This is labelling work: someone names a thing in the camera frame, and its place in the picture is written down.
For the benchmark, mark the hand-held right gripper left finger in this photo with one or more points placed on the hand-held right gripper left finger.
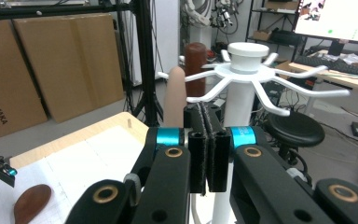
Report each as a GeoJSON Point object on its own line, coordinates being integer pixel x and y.
{"type": "Point", "coordinates": [197, 155]}

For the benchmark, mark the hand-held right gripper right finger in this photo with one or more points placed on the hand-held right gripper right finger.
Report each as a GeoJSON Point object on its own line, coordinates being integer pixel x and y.
{"type": "Point", "coordinates": [219, 161]}

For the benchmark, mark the dark brown wooden spoon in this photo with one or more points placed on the dark brown wooden spoon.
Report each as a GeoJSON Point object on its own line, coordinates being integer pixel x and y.
{"type": "Point", "coordinates": [31, 203]}

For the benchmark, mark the white utensil rack with hooks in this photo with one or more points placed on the white utensil rack with hooks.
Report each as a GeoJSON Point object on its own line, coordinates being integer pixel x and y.
{"type": "Point", "coordinates": [240, 102]}

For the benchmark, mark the white grid mat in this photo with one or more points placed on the white grid mat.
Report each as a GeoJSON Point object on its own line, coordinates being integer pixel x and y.
{"type": "Point", "coordinates": [74, 161]}

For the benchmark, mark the black round stool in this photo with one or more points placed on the black round stool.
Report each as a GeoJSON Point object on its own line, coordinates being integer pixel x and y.
{"type": "Point", "coordinates": [295, 130]}

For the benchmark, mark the flat printed cardboard box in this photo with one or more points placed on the flat printed cardboard box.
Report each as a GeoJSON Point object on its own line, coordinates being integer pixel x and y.
{"type": "Point", "coordinates": [9, 81]}

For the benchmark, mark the flat plain cardboard box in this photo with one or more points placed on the flat plain cardboard box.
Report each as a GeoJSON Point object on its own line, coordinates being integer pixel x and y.
{"type": "Point", "coordinates": [74, 62]}

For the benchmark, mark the black shelf rack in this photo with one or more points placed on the black shelf rack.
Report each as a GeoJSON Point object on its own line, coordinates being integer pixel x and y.
{"type": "Point", "coordinates": [270, 28]}

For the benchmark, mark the black keyboard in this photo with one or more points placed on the black keyboard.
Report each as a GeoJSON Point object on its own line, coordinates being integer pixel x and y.
{"type": "Point", "coordinates": [338, 67]}

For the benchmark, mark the wooden desk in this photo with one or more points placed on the wooden desk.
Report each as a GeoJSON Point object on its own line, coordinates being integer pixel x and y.
{"type": "Point", "coordinates": [354, 82]}

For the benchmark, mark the computer monitor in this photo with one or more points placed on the computer monitor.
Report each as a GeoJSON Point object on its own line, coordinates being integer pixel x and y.
{"type": "Point", "coordinates": [338, 18]}

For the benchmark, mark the black metal frame stand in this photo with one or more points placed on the black metal frame stand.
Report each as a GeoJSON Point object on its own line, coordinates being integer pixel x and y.
{"type": "Point", "coordinates": [144, 62]}

